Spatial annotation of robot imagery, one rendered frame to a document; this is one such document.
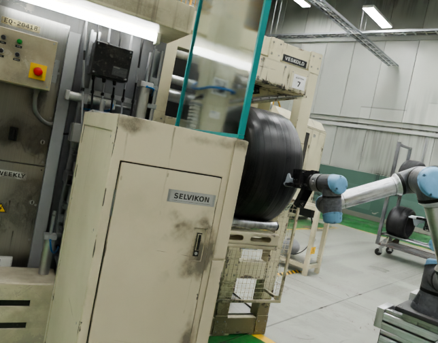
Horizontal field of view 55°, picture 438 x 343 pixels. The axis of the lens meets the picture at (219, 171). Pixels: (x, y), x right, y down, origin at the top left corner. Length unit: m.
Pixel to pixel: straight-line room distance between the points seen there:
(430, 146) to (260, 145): 11.68
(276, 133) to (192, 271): 0.92
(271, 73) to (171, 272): 1.50
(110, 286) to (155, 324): 0.19
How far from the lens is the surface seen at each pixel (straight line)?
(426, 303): 2.04
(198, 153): 1.20
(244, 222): 2.04
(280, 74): 2.49
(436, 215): 1.83
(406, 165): 7.58
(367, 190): 1.87
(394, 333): 2.11
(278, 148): 1.95
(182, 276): 1.27
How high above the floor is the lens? 1.23
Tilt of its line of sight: 3 degrees down
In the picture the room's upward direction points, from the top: 11 degrees clockwise
